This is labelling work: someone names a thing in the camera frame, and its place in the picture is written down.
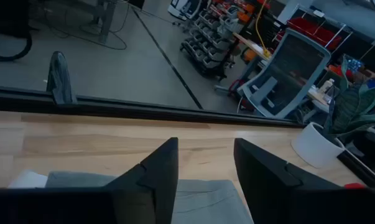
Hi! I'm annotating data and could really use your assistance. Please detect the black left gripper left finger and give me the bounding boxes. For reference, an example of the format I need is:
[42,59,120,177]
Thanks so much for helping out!
[104,137,179,224]

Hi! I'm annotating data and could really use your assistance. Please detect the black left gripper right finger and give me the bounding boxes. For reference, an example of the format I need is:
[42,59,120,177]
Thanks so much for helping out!
[233,138,343,224]

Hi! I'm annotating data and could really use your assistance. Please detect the grey folded cloth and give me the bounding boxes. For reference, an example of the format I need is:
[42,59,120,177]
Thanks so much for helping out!
[45,170,255,224]

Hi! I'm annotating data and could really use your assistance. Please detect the white plant pot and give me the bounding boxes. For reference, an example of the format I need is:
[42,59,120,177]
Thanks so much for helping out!
[291,122,346,169]

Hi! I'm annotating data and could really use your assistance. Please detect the grey office chair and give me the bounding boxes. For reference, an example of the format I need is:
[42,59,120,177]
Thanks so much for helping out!
[236,28,332,119]

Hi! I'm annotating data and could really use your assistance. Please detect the green snake plant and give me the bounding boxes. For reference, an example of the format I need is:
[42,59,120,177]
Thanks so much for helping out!
[323,55,375,139]

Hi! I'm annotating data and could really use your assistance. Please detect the white plastic bottle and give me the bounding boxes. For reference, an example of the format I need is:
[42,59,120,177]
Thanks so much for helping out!
[319,78,336,95]

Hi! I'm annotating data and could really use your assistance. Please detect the grey parts bin rack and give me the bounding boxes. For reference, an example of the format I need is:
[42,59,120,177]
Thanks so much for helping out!
[180,9,238,78]

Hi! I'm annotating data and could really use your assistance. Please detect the red storage bins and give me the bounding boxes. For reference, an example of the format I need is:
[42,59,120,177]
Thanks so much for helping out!
[275,17,343,52]

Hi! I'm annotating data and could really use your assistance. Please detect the grey metal desk leg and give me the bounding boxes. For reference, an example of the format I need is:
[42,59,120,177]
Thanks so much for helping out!
[92,0,118,44]

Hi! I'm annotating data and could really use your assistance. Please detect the white floor appliance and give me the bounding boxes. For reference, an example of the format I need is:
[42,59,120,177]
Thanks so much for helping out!
[167,0,203,21]

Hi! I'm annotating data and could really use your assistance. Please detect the yellow hanging cable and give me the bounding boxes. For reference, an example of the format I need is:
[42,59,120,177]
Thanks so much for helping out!
[254,0,272,59]

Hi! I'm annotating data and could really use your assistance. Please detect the black coiled cable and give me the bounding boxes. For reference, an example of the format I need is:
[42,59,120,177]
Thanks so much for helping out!
[0,30,33,62]

